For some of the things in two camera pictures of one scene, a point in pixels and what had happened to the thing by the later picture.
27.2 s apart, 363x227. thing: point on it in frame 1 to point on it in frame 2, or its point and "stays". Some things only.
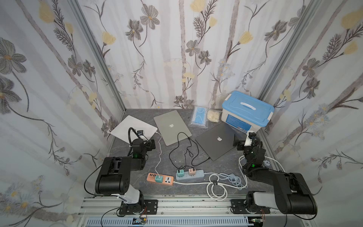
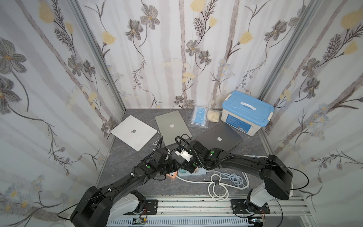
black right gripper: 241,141 to 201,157
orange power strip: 167,179 to 172,175
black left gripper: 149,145 to 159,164
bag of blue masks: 199,117 stays
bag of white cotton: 213,115 stays
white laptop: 121,131 stays
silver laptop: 170,124 stays
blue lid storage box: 245,113 stays
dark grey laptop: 217,142 stays
